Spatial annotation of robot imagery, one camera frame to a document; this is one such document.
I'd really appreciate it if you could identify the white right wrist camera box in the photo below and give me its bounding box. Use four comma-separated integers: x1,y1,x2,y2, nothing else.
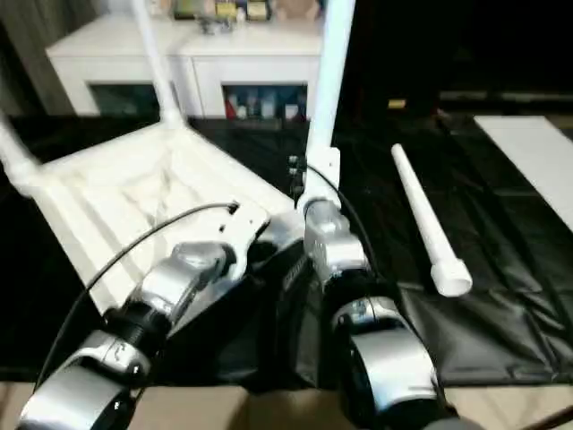
294,150,343,216

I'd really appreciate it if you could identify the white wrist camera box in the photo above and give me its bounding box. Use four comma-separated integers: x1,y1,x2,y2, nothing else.
215,202,271,270
294,150,343,216

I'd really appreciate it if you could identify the white cabinet with glass doors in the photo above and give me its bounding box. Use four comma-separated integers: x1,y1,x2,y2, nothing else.
45,9,323,122

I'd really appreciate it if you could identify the white plastic table top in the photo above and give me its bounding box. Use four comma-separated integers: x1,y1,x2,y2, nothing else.
9,116,310,314

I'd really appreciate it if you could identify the black work mat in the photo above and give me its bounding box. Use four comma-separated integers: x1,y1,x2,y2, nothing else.
0,107,573,391

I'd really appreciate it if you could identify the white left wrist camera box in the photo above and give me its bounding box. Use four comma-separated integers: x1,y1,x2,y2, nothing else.
215,202,271,270

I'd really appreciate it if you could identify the white plastic table leg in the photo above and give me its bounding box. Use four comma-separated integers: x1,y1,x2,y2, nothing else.
130,0,186,126
0,115,41,185
390,143,474,298
304,0,356,171

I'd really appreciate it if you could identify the white side table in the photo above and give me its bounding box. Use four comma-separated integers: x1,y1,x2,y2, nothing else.
473,115,573,234

